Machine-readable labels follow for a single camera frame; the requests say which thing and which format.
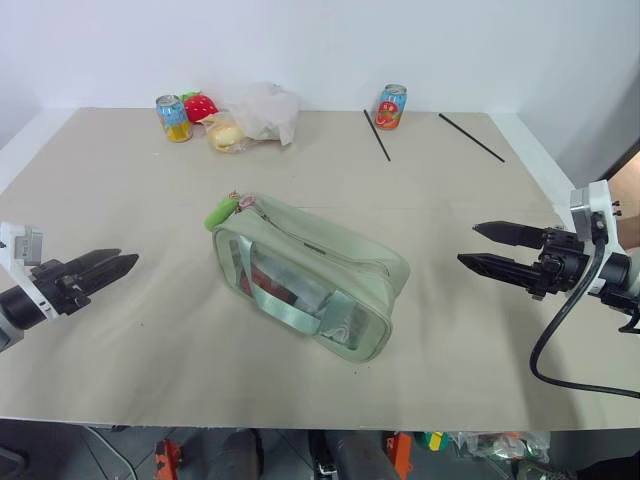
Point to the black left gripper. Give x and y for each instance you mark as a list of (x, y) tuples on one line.
[(57, 287)]

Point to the clear bag of items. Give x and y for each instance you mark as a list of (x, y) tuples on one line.
[(505, 445)]

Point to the red strawberry plush toy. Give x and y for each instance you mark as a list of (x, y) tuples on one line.
[(199, 106)]

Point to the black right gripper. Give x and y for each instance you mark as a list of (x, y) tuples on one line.
[(562, 265)]

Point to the yellow and blue drink can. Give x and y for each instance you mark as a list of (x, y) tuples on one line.
[(175, 120)]

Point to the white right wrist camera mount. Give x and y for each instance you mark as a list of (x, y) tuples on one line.
[(598, 200)]

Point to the brown cardboard panel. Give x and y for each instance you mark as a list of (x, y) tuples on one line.
[(627, 195)]

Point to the dark rounded cylinder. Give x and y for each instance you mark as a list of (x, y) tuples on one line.
[(350, 457), (242, 455)]

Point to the orange plastic tool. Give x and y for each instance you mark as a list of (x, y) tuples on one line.
[(167, 460), (399, 452)]

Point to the green zipper pull tag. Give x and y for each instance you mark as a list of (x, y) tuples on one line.
[(219, 215)]

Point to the orange and blue drink can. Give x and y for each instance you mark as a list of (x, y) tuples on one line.
[(390, 110)]

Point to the light green transparent pouch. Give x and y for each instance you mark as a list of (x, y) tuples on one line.
[(345, 255)]

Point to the white crumpled plastic bag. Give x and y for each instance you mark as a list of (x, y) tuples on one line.
[(267, 112)]

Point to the thin black stick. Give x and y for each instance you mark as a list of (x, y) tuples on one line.
[(471, 137), (377, 136)]

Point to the bread in clear wrapper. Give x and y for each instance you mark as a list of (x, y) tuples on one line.
[(226, 135)]

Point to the beige table cover cloth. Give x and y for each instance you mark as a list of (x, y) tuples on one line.
[(150, 350)]

